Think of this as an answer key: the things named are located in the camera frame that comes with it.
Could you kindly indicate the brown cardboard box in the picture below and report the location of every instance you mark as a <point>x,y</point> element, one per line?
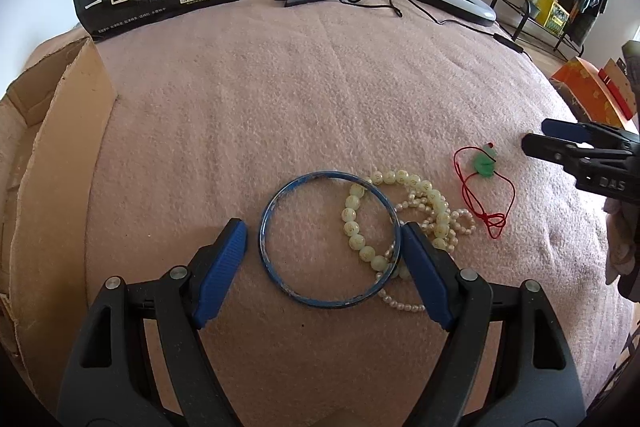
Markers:
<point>65,107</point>

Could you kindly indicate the white pearl strand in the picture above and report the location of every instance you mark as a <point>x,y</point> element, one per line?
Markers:
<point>462,219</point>

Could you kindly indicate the orange patterned box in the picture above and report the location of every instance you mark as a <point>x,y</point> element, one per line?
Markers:
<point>580,87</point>

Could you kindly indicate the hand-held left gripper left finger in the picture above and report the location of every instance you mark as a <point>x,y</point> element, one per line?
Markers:
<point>222,274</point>

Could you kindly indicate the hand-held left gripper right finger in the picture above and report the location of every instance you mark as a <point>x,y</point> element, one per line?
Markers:
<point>425,277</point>

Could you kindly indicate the blue bangle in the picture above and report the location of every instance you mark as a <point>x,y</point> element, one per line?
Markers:
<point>267,252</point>

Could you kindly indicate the person's right hand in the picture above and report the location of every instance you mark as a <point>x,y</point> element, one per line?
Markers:
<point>621,242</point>

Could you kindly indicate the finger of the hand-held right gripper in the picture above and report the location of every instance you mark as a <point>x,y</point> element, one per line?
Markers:
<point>565,130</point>
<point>545,148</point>

